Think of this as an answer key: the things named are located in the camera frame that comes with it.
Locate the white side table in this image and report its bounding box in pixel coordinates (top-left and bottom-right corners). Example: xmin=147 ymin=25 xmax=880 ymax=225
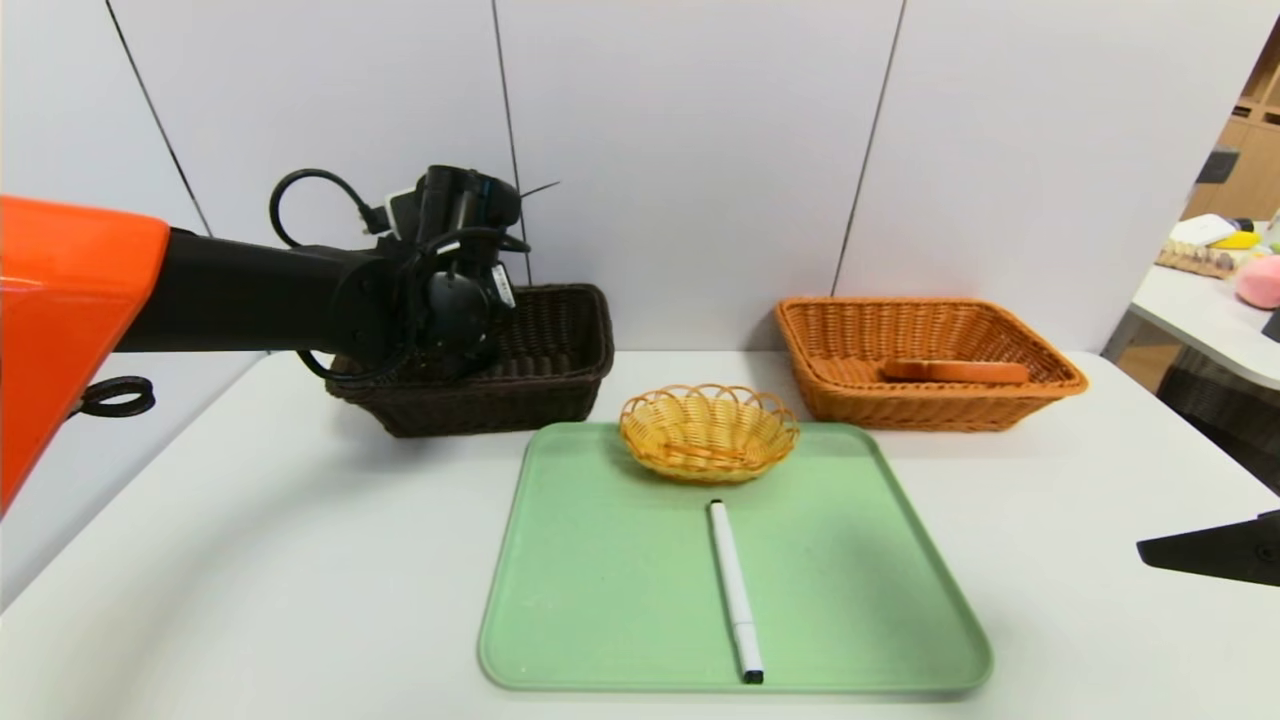
xmin=1127 ymin=225 xmax=1280 ymax=393

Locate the orange wicker basket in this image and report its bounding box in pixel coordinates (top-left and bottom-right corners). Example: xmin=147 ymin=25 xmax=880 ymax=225
xmin=775 ymin=297 xmax=1089 ymax=433

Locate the white box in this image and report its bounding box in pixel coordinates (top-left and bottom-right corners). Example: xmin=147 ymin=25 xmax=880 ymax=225
xmin=1168 ymin=214 xmax=1238 ymax=248

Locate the dark brown wicker basket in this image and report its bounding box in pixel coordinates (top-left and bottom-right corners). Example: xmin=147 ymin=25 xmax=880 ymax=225
xmin=325 ymin=284 xmax=616 ymax=438

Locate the wooden shelf cabinet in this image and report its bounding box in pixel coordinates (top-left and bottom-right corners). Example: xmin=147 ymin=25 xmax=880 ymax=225
xmin=1180 ymin=10 xmax=1280 ymax=226

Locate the brown egg tray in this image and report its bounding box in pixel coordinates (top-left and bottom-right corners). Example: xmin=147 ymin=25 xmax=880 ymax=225
xmin=1155 ymin=242 xmax=1238 ymax=281

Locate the light green plastic tray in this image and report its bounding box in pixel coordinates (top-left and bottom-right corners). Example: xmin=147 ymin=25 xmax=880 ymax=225
xmin=478 ymin=422 xmax=993 ymax=693

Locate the thick white marker pen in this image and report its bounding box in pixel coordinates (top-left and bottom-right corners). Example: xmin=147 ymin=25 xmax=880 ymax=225
xmin=708 ymin=499 xmax=767 ymax=684

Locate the toy bread slice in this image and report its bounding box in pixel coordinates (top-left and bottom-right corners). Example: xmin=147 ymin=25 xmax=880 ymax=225
xmin=880 ymin=358 xmax=1031 ymax=386

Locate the black elbow cable loop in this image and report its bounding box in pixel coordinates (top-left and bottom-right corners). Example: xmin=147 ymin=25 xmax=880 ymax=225
xmin=75 ymin=375 xmax=157 ymax=419

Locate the small yellow wicker basket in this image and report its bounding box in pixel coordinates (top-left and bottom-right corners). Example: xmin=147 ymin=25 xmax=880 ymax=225
xmin=619 ymin=384 xmax=800 ymax=485

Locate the pink plush toy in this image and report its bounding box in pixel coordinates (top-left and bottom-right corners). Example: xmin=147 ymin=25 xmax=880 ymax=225
xmin=1232 ymin=255 xmax=1280 ymax=311

